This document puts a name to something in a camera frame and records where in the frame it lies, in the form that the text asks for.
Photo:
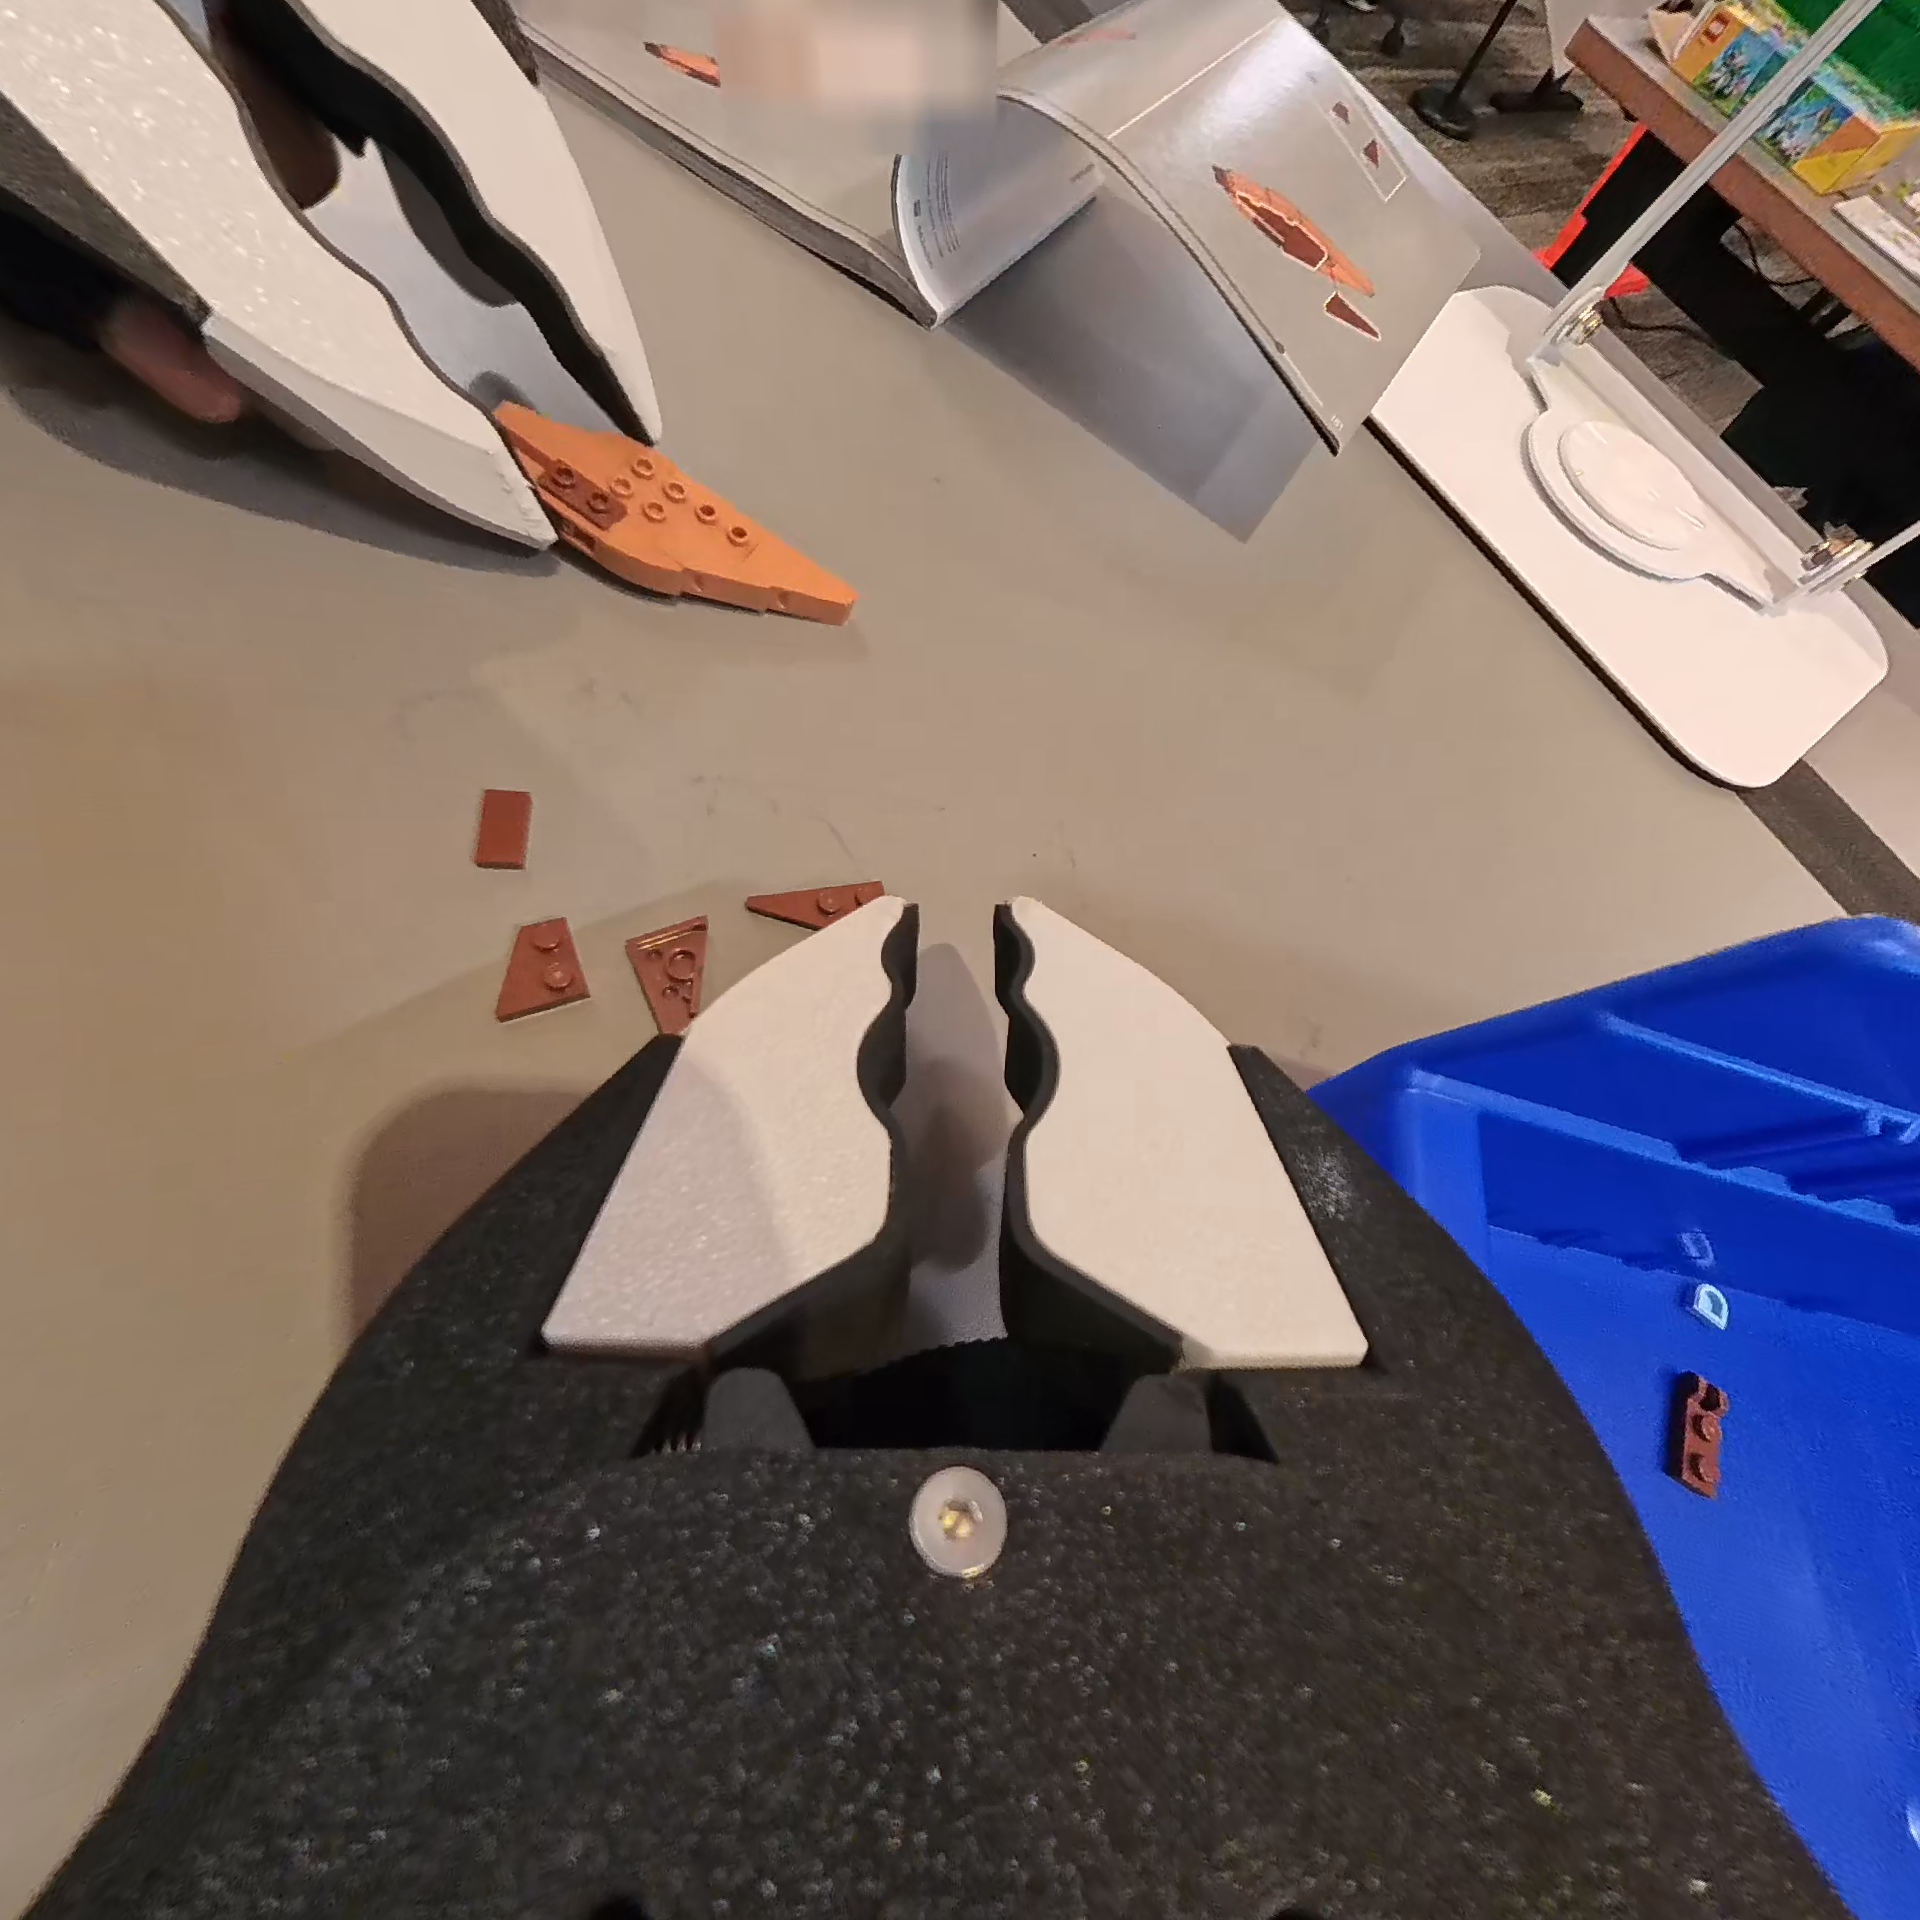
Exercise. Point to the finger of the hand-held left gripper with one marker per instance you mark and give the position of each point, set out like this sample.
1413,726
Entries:
510,166
196,195

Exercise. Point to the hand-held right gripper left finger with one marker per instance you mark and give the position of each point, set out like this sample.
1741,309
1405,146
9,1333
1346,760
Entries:
735,1170

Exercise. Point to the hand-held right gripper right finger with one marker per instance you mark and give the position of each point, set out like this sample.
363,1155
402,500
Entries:
1186,1185

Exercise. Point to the dark red triangular wedge plate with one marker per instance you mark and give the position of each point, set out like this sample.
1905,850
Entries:
667,966

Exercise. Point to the dark red long wedge plate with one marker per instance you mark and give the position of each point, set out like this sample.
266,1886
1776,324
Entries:
816,904

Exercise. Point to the orange brick ship hull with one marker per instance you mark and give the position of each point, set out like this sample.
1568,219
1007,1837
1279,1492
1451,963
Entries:
705,561

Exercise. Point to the blue plastic bin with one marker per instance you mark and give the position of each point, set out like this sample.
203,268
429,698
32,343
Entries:
1801,1651

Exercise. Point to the person's left hand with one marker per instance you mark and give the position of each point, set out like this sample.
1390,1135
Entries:
171,367

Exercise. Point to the small dark red wedge plate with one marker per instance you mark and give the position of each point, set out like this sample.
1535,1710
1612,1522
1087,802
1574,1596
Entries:
543,978

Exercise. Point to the dark red flat tile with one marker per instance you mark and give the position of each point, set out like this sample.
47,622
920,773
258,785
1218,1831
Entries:
504,829

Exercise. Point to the clear small brick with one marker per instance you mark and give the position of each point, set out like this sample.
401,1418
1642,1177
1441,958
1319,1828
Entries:
1710,1308

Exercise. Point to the dark red brick plate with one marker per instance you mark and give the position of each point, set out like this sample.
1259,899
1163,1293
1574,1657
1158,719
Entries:
1700,1431

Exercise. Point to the dark grey strip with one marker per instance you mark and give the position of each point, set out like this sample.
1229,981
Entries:
1860,855

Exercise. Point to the grey instruction booklet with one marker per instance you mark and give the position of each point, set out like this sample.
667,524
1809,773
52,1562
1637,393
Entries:
1276,121

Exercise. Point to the orange plastic object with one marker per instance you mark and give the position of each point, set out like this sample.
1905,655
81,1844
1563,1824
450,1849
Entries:
1597,210

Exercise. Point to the wooden edged table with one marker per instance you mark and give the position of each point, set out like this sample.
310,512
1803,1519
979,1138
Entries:
1771,210

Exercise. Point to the colourful toy box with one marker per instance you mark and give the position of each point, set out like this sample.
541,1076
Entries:
1801,90

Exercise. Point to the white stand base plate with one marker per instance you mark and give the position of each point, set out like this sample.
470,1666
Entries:
1651,646

